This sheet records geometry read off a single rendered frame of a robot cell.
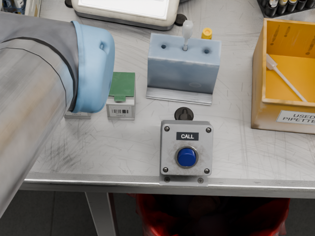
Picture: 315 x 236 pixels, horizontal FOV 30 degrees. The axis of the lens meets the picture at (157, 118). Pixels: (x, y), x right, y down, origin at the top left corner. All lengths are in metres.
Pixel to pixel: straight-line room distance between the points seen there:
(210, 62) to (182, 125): 0.10
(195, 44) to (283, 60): 0.18
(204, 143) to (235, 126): 0.11
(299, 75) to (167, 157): 0.27
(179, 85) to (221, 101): 0.07
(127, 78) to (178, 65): 0.08
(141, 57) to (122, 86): 0.11
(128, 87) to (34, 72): 0.43
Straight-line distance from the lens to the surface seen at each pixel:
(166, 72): 0.85
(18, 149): 0.35
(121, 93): 0.83
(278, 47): 0.93
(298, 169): 0.88
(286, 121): 0.86
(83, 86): 0.48
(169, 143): 0.79
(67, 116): 0.88
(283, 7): 0.98
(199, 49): 0.83
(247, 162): 0.87
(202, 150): 0.80
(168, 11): 0.93
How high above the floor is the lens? 1.68
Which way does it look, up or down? 66 degrees down
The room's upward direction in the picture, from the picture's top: 4 degrees clockwise
